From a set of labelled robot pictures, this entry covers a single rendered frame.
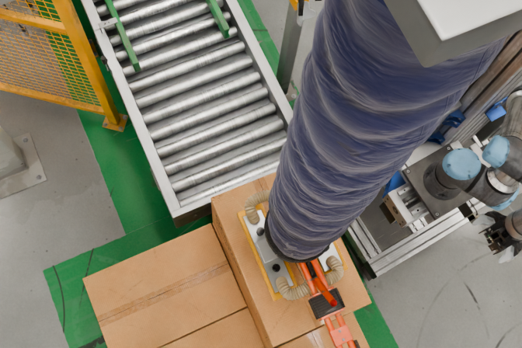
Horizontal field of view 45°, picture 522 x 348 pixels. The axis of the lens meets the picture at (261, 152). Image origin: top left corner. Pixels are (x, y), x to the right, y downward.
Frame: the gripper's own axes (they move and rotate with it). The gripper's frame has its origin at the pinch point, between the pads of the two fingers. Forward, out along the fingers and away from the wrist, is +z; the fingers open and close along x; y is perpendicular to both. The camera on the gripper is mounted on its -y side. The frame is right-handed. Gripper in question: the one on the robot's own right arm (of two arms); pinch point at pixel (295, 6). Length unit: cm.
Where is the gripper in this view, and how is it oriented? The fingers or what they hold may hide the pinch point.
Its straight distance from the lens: 215.1
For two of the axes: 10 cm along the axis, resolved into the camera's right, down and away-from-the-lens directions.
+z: -0.6, 3.3, 9.4
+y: 9.9, -0.7, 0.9
